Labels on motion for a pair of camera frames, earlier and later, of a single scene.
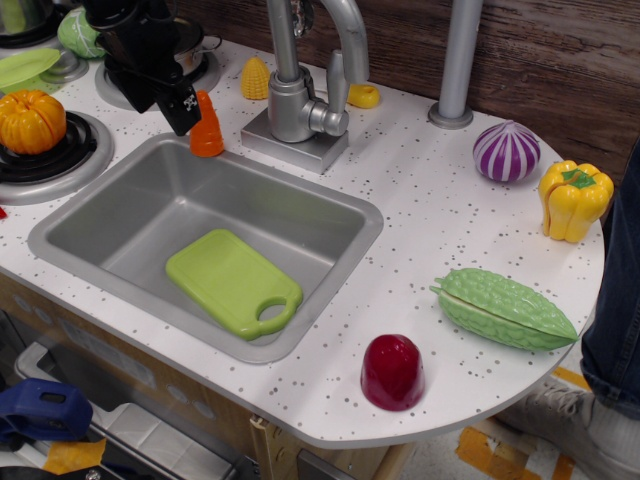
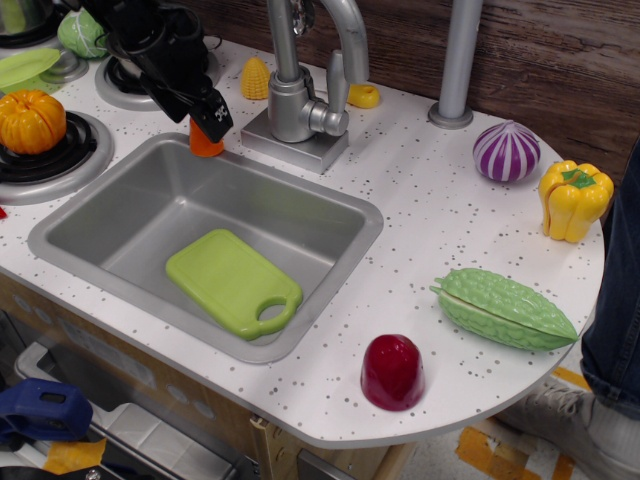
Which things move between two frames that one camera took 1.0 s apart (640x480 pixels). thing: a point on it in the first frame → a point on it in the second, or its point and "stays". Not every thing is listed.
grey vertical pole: [453, 111] stays
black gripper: [141, 58] → [169, 52]
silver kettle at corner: [26, 23] stays
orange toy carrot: [206, 138] stays
